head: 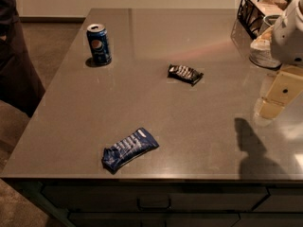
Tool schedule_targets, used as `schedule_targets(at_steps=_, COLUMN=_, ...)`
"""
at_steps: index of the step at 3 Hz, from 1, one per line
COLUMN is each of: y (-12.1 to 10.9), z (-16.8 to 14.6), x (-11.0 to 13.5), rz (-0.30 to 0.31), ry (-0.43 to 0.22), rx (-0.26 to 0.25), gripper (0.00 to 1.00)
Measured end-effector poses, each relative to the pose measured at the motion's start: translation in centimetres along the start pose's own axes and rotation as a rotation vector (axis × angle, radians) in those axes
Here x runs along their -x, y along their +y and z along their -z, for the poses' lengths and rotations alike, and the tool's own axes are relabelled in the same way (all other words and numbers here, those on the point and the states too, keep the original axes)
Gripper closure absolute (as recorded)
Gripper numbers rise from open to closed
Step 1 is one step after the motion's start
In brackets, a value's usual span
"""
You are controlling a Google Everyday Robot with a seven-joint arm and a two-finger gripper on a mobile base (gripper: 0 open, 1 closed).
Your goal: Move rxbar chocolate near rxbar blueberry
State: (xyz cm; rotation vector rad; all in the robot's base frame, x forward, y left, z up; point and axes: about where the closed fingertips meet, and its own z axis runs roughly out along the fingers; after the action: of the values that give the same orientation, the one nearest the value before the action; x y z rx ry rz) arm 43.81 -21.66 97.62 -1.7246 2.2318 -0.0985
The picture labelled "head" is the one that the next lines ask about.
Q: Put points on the blue pepsi can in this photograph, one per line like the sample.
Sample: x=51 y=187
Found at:
x=99 y=45

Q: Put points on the black chocolate rxbar wrapper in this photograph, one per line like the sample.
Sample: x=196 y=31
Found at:
x=184 y=73

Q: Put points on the blue blueberry rxbar wrapper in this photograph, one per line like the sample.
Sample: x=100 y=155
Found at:
x=127 y=149

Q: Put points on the person in dark clothes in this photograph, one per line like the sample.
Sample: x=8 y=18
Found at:
x=20 y=85

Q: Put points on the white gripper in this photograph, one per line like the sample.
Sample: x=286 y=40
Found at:
x=288 y=43

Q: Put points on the black drawer handle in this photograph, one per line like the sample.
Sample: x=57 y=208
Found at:
x=153 y=204

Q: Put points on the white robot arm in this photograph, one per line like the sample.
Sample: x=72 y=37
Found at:
x=287 y=48

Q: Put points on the black wire basket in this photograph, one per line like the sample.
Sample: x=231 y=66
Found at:
x=251 y=13

